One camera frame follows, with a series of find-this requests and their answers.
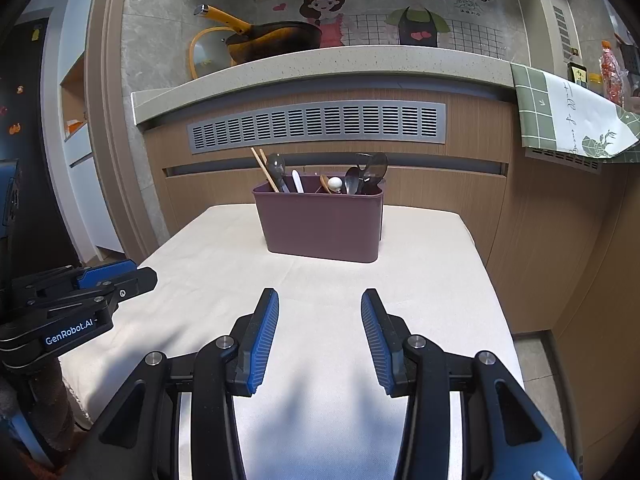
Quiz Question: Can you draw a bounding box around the frying pan with yellow handle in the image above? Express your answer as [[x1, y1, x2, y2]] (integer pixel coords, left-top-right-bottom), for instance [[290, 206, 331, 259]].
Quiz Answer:
[[194, 4, 323, 63]]

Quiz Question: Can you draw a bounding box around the glass lid with yellow rim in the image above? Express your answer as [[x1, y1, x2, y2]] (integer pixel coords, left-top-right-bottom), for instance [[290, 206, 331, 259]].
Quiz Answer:
[[187, 26, 238, 81]]

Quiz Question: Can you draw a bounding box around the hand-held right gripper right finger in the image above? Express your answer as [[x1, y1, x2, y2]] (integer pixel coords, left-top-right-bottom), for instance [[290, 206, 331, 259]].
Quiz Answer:
[[361, 289, 583, 480]]

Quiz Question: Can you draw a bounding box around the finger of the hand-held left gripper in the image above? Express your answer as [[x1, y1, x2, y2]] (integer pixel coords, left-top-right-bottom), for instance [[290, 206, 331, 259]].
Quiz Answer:
[[75, 259, 138, 291], [95, 266, 159, 311]]

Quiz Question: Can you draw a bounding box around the black refrigerator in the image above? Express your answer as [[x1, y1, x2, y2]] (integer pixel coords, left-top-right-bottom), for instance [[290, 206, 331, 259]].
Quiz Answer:
[[0, 17, 83, 271]]

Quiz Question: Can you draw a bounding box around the grey vent grille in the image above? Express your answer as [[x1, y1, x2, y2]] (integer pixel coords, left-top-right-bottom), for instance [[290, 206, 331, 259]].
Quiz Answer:
[[187, 101, 447, 154]]

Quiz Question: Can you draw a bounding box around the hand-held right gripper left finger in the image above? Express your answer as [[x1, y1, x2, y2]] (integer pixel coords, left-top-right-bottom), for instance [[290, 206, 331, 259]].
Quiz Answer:
[[62, 287, 279, 480]]

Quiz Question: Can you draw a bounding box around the green checked towel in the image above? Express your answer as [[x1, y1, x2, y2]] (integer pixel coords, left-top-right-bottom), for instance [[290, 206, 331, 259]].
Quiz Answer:
[[510, 62, 640, 163]]

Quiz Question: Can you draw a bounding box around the grey spoon with dark handle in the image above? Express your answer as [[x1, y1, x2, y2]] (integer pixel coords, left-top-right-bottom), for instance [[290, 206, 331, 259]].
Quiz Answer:
[[356, 152, 389, 195]]

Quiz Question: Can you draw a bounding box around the black spoon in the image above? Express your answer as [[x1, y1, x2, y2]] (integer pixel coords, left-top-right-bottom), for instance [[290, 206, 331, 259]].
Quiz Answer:
[[266, 153, 291, 193]]

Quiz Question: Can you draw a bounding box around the purple utensil holder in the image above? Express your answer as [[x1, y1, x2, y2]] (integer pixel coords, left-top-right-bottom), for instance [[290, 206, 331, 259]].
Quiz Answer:
[[251, 175, 385, 264]]

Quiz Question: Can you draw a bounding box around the white shelf cabinet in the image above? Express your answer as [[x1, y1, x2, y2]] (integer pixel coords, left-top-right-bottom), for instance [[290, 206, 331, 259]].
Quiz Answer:
[[40, 0, 126, 256]]

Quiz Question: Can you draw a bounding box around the dark blue object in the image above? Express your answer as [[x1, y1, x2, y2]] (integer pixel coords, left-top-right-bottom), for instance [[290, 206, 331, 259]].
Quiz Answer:
[[0, 160, 22, 241]]

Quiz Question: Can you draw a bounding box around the cartoon wall poster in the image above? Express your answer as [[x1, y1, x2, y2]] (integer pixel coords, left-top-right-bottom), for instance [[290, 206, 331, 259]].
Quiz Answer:
[[255, 0, 506, 56]]

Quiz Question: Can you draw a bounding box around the wooden chopstick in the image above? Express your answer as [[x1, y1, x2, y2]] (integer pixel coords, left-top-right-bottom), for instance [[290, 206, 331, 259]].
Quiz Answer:
[[258, 147, 281, 193], [251, 147, 276, 193]]

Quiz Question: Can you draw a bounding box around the red bottle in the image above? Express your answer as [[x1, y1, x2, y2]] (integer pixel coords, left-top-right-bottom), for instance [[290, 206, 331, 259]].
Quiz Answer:
[[599, 40, 623, 106]]

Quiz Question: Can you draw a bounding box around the speckled stone kitchen counter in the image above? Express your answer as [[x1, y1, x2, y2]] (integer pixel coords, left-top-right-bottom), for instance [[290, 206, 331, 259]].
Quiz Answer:
[[131, 46, 518, 126]]

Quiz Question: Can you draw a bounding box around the white tablecloth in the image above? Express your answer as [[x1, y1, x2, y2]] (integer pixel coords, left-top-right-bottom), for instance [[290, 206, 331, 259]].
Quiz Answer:
[[57, 203, 526, 480]]

